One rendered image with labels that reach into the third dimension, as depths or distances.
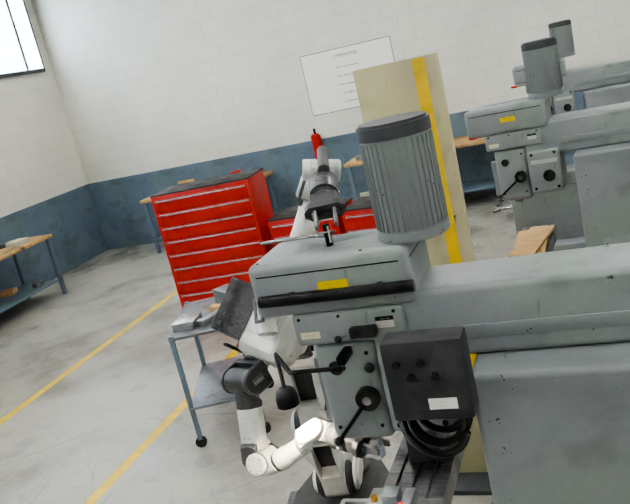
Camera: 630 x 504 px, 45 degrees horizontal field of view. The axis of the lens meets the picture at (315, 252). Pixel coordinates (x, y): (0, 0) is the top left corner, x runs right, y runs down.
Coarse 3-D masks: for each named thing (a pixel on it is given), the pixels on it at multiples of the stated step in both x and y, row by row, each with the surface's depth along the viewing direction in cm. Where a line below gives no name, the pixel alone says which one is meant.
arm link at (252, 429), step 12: (240, 420) 261; (252, 420) 260; (264, 420) 264; (240, 432) 262; (252, 432) 260; (264, 432) 263; (252, 444) 260; (264, 444) 262; (252, 456) 257; (264, 456) 258; (252, 468) 258; (264, 468) 256
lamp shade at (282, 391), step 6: (282, 390) 234; (288, 390) 234; (294, 390) 235; (276, 396) 235; (282, 396) 233; (288, 396) 233; (294, 396) 234; (276, 402) 235; (282, 402) 233; (288, 402) 233; (294, 402) 234; (282, 408) 234; (288, 408) 234
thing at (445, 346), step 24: (384, 336) 188; (408, 336) 184; (432, 336) 181; (456, 336) 178; (384, 360) 184; (408, 360) 182; (432, 360) 180; (456, 360) 178; (408, 384) 184; (432, 384) 182; (456, 384) 180; (408, 408) 186; (432, 408) 184; (456, 408) 182
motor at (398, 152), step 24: (384, 120) 204; (408, 120) 195; (360, 144) 204; (384, 144) 196; (408, 144) 196; (432, 144) 202; (384, 168) 199; (408, 168) 197; (432, 168) 200; (384, 192) 200; (408, 192) 199; (432, 192) 201; (384, 216) 203; (408, 216) 200; (432, 216) 202; (384, 240) 207; (408, 240) 202
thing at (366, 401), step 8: (360, 392) 217; (368, 392) 216; (376, 392) 217; (360, 400) 218; (368, 400) 217; (376, 400) 216; (360, 408) 219; (368, 408) 218; (352, 424) 221; (344, 432) 223; (336, 440) 224
